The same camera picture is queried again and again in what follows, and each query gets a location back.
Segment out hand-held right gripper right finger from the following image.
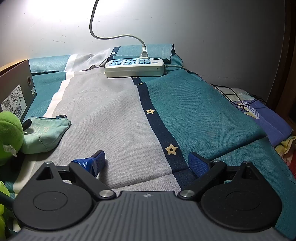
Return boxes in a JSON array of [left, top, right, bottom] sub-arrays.
[[178, 152, 260, 200]]

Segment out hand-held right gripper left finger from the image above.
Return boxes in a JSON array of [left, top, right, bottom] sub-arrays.
[[35, 150, 116, 200]]

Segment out mint fabric pouch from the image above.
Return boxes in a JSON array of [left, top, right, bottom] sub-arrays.
[[22, 115, 72, 154]]

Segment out cardboard shoe box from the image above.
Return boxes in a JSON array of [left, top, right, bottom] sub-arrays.
[[0, 59, 37, 121]]

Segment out blue printed cloth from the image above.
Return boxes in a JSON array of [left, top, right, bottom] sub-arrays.
[[217, 87, 294, 146]]

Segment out colourful cloth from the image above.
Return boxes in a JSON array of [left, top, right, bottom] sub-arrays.
[[275, 136, 296, 176]]

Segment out white power strip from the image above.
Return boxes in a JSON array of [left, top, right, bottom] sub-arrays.
[[105, 57, 167, 78]]

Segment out thin black cable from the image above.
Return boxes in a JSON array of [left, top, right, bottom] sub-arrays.
[[210, 85, 269, 112]]

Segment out power strip cord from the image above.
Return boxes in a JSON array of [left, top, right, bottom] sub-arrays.
[[164, 64, 189, 70]]

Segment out dark wooden frame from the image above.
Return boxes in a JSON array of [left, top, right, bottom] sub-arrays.
[[266, 23, 296, 135]]

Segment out white plugged cable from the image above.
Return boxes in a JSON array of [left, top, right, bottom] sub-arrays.
[[89, 0, 148, 59]]

